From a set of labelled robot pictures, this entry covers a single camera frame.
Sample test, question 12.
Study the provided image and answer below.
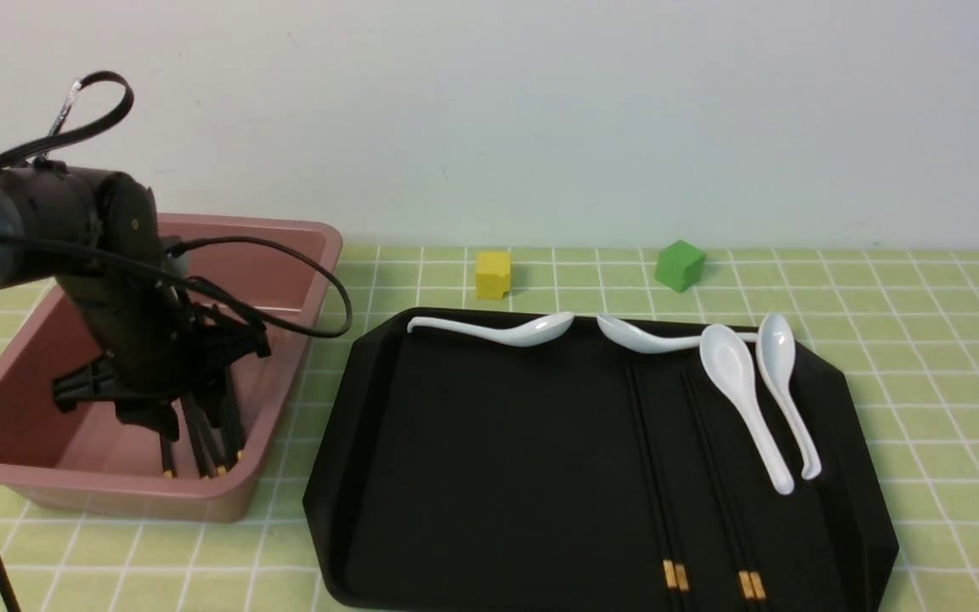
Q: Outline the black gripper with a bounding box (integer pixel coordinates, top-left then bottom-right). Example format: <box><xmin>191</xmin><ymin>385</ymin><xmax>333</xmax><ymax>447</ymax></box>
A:
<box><xmin>51</xmin><ymin>268</ymin><xmax>271</xmax><ymax>430</ymax></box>

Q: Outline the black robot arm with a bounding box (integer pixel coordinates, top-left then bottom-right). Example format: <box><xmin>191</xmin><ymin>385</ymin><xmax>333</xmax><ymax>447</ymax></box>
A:
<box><xmin>0</xmin><ymin>164</ymin><xmax>269</xmax><ymax>440</ymax></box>

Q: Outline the pink plastic bin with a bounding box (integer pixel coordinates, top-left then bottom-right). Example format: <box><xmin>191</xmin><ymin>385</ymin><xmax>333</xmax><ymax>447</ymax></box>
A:
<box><xmin>0</xmin><ymin>212</ymin><xmax>342</xmax><ymax>523</ymax></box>

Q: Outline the black plastic tray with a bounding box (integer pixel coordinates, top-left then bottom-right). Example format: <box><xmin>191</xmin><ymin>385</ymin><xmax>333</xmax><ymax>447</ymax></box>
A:
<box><xmin>303</xmin><ymin>309</ymin><xmax>900</xmax><ymax>611</ymax></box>

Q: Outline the yellow wooden block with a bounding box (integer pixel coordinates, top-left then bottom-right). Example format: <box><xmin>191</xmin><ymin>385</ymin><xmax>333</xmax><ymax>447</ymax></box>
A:
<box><xmin>475</xmin><ymin>251</ymin><xmax>512</xmax><ymax>301</ymax></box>

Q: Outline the white ceramic spoon far left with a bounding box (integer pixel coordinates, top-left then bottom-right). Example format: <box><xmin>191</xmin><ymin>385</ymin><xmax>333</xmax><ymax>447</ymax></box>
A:
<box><xmin>405</xmin><ymin>311</ymin><xmax>575</xmax><ymax>348</ymax></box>

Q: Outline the white ceramic spoon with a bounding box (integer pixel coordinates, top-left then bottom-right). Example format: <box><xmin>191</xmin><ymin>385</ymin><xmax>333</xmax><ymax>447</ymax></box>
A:
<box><xmin>699</xmin><ymin>325</ymin><xmax>794</xmax><ymax>496</ymax></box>
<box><xmin>596</xmin><ymin>314</ymin><xmax>759</xmax><ymax>354</ymax></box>
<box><xmin>755</xmin><ymin>311</ymin><xmax>821</xmax><ymax>481</ymax></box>
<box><xmin>405</xmin><ymin>311</ymin><xmax>575</xmax><ymax>348</ymax></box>

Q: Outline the green wooden block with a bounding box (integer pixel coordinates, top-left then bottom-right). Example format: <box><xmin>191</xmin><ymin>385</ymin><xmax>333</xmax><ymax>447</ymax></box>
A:
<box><xmin>654</xmin><ymin>240</ymin><xmax>706</xmax><ymax>293</ymax></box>

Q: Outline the black chopstick on tray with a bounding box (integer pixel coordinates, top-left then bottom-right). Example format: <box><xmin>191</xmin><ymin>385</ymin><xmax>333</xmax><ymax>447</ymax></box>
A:
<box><xmin>625</xmin><ymin>360</ymin><xmax>682</xmax><ymax>611</ymax></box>

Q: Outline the black chopstick gold band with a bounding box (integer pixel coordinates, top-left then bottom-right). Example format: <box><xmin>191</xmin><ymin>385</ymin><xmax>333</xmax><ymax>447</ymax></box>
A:
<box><xmin>690</xmin><ymin>371</ymin><xmax>769</xmax><ymax>611</ymax></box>
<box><xmin>631</xmin><ymin>365</ymin><xmax>692</xmax><ymax>611</ymax></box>
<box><xmin>680</xmin><ymin>373</ymin><xmax>761</xmax><ymax>611</ymax></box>

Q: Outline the white ceramic spoon far right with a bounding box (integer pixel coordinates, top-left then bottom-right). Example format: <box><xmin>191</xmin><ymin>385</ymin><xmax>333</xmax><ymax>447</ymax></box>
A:
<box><xmin>755</xmin><ymin>311</ymin><xmax>821</xmax><ymax>481</ymax></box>

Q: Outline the green checkered tablecloth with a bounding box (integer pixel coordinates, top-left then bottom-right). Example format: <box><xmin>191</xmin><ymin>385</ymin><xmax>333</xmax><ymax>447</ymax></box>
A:
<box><xmin>0</xmin><ymin>245</ymin><xmax>979</xmax><ymax>611</ymax></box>

